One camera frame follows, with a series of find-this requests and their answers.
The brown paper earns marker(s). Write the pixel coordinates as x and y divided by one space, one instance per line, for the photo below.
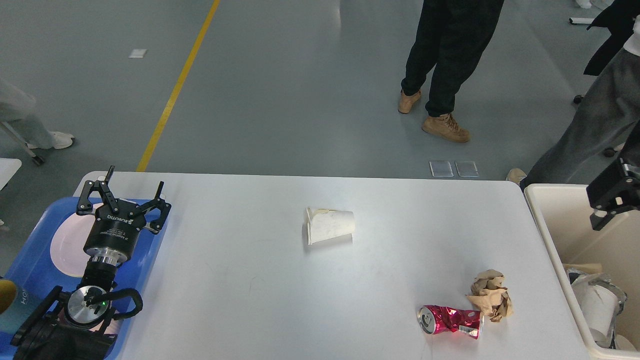
488 295

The beige plastic bin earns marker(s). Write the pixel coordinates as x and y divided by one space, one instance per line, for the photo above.
562 214

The person in black clothes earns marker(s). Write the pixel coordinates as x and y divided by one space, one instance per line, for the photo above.
450 39

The crushed white paper cup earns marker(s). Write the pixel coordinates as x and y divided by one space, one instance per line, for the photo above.
326 224

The brown paper bag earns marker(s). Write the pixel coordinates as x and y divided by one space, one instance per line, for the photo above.
582 269

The metal floor plate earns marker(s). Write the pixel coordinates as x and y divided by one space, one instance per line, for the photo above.
447 169

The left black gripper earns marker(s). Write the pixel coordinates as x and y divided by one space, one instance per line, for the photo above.
115 235

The teal mug yellow inside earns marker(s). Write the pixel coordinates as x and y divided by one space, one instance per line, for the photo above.
16 305

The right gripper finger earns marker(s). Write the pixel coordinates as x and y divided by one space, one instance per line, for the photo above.
614 191

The wheeled stand leg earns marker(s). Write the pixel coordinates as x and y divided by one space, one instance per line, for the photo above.
9 130

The pink plate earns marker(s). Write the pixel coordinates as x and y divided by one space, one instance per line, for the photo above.
66 247

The person in light jeans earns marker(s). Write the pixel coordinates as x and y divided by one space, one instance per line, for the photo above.
18 109

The white table corner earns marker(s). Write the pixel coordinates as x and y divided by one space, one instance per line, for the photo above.
8 168

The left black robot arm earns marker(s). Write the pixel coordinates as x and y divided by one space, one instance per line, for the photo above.
35 339

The foil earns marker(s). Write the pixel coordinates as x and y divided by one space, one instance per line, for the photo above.
604 280

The crushed red soda can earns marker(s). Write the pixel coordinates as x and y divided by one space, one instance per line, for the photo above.
436 319

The black jacket at right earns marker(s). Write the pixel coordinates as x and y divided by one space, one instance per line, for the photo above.
619 19

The person in grey trousers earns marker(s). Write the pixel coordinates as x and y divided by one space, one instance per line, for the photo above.
609 108

